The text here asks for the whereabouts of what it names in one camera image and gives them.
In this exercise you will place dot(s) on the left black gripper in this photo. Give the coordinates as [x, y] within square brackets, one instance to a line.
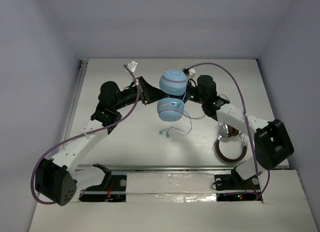
[143, 90]

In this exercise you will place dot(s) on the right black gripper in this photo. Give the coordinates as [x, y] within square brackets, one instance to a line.
[189, 85]

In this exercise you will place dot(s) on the pink blue cat-ear headphones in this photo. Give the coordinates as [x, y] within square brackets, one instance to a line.
[174, 84]

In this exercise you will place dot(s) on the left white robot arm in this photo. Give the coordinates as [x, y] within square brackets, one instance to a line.
[55, 179]

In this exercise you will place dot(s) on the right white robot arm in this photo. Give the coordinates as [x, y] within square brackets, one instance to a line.
[271, 142]

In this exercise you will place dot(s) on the brown silver headphones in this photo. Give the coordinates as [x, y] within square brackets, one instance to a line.
[231, 145]

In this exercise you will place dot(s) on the white foam front board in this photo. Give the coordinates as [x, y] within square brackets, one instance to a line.
[283, 209]

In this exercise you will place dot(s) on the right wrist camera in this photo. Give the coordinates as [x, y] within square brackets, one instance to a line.
[189, 73]

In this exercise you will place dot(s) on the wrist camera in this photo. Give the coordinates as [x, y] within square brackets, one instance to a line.
[189, 73]
[132, 66]

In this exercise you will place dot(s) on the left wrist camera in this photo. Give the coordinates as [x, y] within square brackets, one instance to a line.
[132, 66]

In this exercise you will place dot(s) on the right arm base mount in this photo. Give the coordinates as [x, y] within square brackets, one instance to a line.
[241, 183]

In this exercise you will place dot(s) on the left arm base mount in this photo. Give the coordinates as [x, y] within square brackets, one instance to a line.
[111, 188]

